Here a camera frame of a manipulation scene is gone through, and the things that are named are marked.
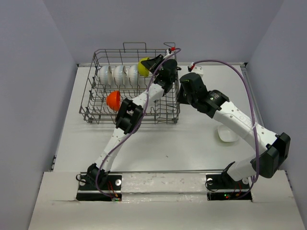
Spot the lime green bowl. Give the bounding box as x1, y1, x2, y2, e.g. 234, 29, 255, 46
138, 57, 150, 78

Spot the grey wire dish rack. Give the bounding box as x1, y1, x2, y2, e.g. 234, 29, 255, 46
79, 42, 180, 124

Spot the orange bowl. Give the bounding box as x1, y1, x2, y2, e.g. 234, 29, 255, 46
106, 91, 120, 112

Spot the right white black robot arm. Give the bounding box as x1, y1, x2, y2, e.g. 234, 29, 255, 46
178, 72, 291, 188

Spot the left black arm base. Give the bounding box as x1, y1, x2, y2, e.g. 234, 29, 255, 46
75, 163, 122, 202

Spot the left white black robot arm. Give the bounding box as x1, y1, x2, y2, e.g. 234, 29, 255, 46
81, 51, 177, 189

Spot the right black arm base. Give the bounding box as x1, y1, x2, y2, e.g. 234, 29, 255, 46
204, 162, 252, 201

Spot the white square bowl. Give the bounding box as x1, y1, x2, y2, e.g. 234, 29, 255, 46
217, 125, 238, 143

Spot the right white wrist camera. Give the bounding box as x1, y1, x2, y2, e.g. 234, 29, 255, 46
188, 64, 204, 77

